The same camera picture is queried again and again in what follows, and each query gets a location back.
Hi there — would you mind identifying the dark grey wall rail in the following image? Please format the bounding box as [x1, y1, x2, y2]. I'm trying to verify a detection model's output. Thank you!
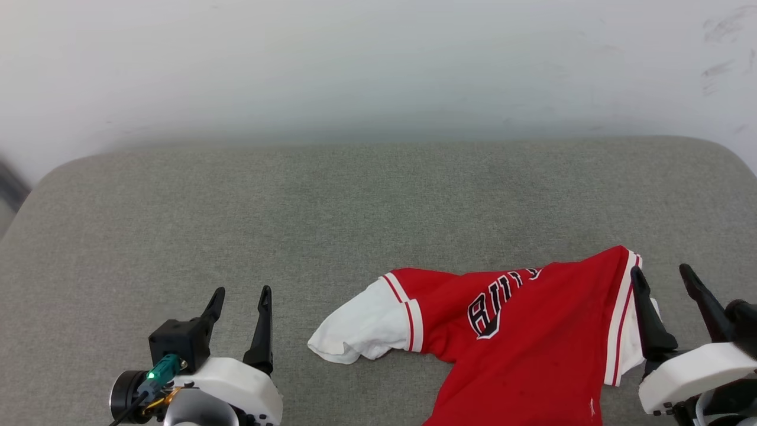
[0, 157, 30, 215]

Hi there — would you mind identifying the black left camera cable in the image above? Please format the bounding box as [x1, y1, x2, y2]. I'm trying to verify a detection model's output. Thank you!
[106, 390, 148, 426]

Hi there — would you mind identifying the teal left camera connector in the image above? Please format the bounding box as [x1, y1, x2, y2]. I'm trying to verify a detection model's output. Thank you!
[137, 353, 182, 398]

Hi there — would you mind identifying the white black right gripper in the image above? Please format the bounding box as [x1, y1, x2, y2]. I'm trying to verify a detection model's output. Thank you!
[630, 263, 757, 415]

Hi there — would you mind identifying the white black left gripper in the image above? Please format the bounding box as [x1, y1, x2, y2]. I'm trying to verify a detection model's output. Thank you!
[176, 286, 284, 426]

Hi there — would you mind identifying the red white basketball jersey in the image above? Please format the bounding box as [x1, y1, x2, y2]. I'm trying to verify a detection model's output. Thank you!
[308, 245, 661, 426]

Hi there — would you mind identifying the grey fabric sofa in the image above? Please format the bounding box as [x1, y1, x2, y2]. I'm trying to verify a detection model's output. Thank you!
[0, 135, 757, 426]

